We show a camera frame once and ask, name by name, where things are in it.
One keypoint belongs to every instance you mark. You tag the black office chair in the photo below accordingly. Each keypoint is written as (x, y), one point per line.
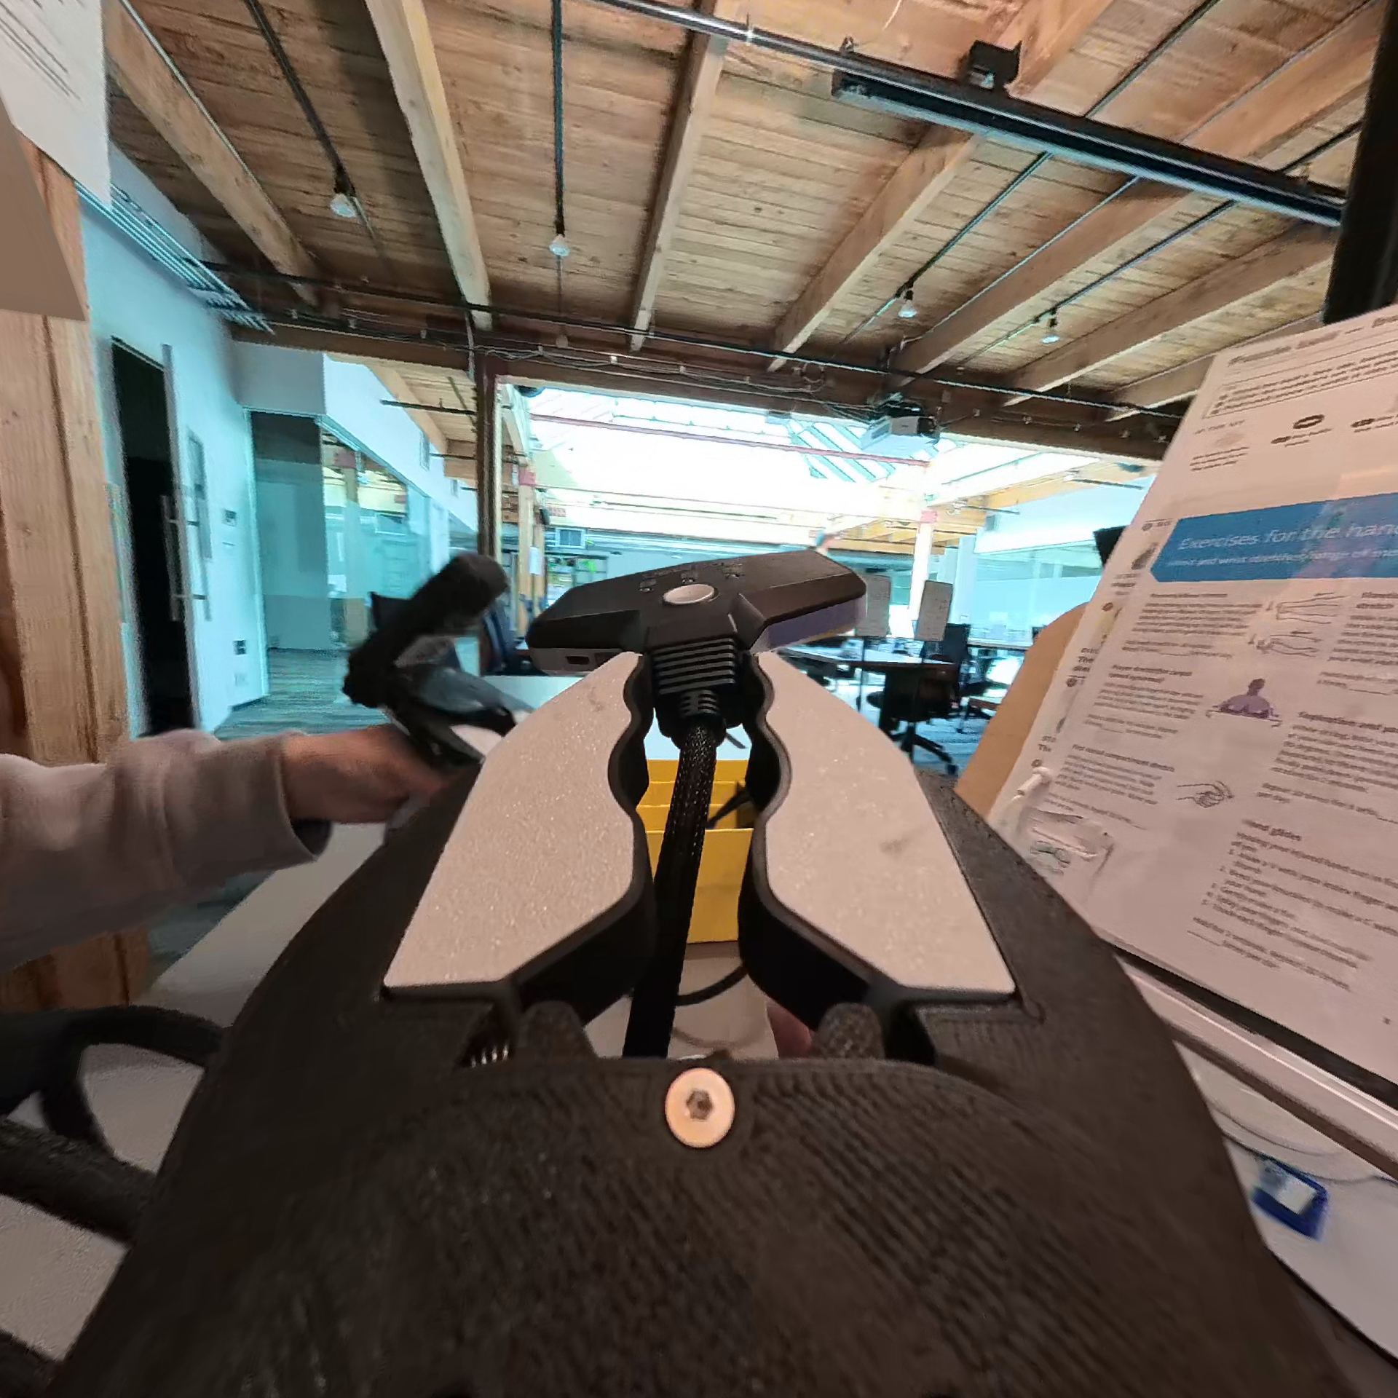
(929, 700)

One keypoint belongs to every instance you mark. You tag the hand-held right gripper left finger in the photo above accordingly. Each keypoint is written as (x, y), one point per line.
(525, 863)

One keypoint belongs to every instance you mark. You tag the wooden pillar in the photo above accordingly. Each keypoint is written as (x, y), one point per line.
(55, 547)

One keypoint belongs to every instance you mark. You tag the black vertical pole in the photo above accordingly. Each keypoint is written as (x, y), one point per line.
(1365, 164)

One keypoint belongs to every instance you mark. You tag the grey usb hub with button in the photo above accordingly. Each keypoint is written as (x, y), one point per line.
(764, 590)

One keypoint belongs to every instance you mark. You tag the person's left hand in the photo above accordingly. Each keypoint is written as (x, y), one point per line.
(350, 772)

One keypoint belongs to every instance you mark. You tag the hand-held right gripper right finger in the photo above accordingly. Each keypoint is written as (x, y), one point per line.
(874, 875)

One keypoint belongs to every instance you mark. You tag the yellow plastic bin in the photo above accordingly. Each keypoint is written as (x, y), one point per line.
(716, 885)

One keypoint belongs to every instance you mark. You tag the black ceiling rail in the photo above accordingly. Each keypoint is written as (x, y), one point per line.
(1092, 143)

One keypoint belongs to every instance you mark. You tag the white card with blue marks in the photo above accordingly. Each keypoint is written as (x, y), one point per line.
(1355, 1256)

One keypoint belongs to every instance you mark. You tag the ceiling projector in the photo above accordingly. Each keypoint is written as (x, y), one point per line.
(898, 434)

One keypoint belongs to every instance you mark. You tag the person's right hand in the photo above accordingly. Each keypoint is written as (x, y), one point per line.
(789, 1036)

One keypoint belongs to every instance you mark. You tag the person's left forearm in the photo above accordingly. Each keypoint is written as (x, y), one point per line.
(132, 832)

